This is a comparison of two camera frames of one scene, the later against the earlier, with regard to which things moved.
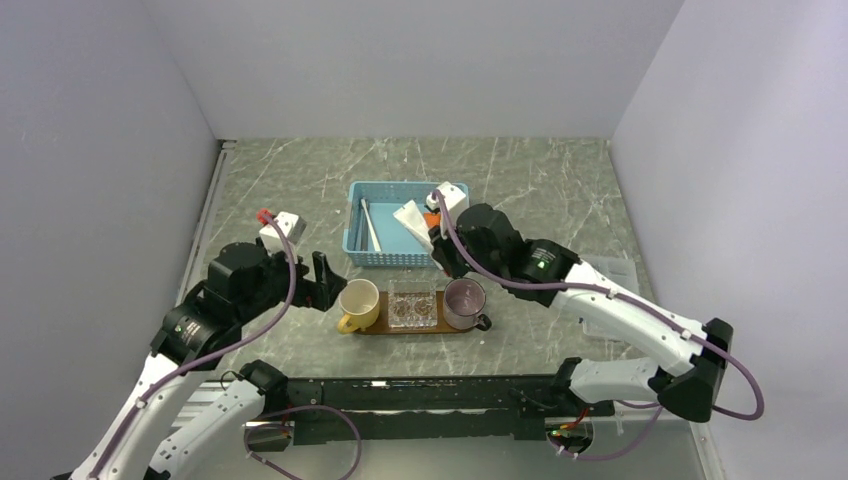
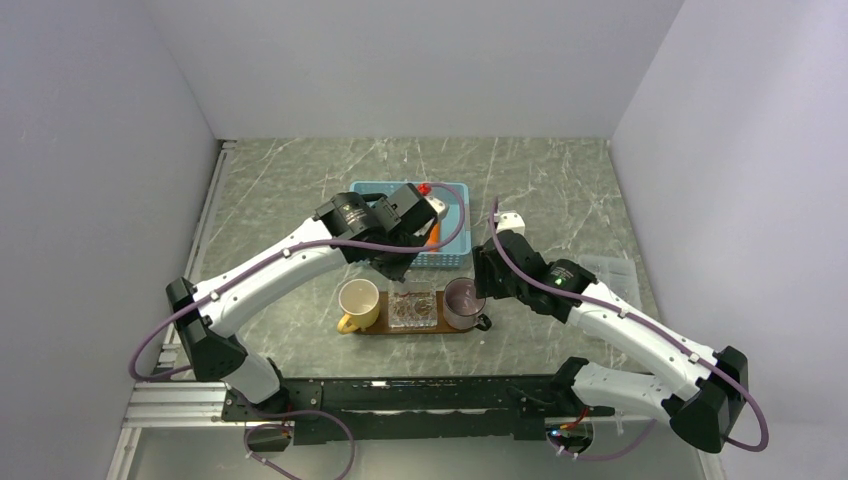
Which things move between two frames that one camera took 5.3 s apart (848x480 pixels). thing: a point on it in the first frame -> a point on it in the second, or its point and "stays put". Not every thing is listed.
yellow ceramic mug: x=359 y=301 stays put
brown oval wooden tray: x=381 y=326 stays put
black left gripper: x=319 y=293 -> x=396 y=272
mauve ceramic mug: x=464 y=300 stays put
